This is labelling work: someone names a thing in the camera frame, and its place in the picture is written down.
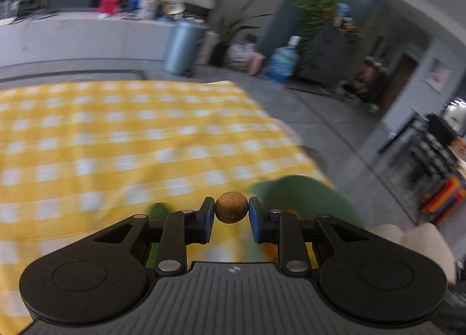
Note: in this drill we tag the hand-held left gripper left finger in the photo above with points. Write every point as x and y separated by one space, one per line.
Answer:
208 218

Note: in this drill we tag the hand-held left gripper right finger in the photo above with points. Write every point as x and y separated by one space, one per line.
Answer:
255 218

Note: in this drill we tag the brown longan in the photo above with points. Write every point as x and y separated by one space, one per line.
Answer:
231 207

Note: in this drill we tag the orange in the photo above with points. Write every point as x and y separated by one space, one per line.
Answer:
271 250

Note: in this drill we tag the green colander bowl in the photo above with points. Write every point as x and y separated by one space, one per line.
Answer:
309 196

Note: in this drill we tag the green cucumber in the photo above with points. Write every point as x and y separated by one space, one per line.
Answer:
158 213

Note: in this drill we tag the yellow checked tablecloth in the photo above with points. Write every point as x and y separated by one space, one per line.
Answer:
109 145

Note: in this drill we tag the pink heater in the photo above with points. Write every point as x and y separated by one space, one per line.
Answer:
255 63

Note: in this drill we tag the blue water jug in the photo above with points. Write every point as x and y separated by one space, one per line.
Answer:
283 63

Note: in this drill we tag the white plastic bag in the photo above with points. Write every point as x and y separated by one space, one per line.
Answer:
240 54

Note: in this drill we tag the grey-blue trash can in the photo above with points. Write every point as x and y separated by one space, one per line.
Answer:
184 47

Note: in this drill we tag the fuzzy pale garment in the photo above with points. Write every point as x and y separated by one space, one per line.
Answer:
426 244

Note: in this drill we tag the grey cabinet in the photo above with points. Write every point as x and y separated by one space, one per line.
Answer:
327 58

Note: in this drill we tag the potted long-leaf plant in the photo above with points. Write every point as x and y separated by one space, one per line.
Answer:
231 29

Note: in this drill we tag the colourful stacked boxes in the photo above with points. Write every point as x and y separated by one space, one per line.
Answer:
446 198

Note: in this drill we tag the black chair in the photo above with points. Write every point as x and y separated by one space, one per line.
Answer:
433 138

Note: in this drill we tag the leafy pothos plant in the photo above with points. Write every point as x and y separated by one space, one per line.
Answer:
315 11

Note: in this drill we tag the white marble console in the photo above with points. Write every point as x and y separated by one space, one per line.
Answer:
91 36

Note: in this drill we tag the pale flower bouquet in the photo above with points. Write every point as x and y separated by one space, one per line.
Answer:
173 3

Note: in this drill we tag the teddy bear bouquet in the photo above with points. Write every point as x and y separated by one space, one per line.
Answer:
152 2

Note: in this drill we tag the red box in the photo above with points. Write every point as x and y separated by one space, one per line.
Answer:
109 7

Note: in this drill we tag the framed wall picture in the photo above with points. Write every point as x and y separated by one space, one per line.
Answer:
438 75

